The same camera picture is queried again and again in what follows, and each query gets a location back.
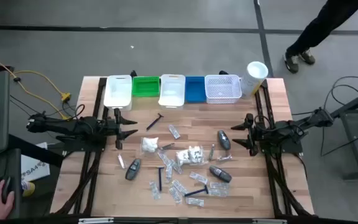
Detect white perforated plastic basket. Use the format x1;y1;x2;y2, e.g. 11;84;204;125
204;74;242;105

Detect white printed paper sheet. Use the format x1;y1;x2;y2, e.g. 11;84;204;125
20;142;51;182

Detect person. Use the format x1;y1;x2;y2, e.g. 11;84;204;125
283;0;358;75

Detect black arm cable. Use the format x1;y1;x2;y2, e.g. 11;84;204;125
9;95;86;122

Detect black aluminium table frame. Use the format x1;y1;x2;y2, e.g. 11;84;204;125
253;79;316;217
52;77;109;216

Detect black desk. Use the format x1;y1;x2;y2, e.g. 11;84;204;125
0;148;22;220

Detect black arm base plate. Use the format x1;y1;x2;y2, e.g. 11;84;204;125
257;129;305;156
55;126;109;154

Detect black computer mouse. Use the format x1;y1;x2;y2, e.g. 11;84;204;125
0;175;14;205

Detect clear bag of cotton balls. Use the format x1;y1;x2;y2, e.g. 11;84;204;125
140;136;160;154

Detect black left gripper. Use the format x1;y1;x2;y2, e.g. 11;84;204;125
106;108;139;151

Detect blue plastic basket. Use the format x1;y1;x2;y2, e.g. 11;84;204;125
185;76;207;104

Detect yellow extension cable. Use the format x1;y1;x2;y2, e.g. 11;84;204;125
0;50;71;121

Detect grey key fob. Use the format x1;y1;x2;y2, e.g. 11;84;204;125
209;165;233;184

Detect yellow and white object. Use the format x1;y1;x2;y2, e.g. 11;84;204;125
21;181;36;198

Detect clear vanity pack bag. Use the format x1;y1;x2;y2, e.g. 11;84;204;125
187;145;205;165
175;148;192;166

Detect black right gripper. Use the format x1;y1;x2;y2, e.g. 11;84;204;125
230;113;262;157

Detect black diagonal desk bar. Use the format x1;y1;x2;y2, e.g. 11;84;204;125
7;133;65;168

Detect white plastic bin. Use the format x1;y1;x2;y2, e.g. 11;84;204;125
103;74;134;112
158;73;186;110

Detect black desk frame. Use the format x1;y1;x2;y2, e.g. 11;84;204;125
324;85;358;181

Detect green plastic basket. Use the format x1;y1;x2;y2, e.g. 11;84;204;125
132;76;161;98

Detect white paper cup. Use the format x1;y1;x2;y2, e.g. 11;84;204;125
239;60;269;100

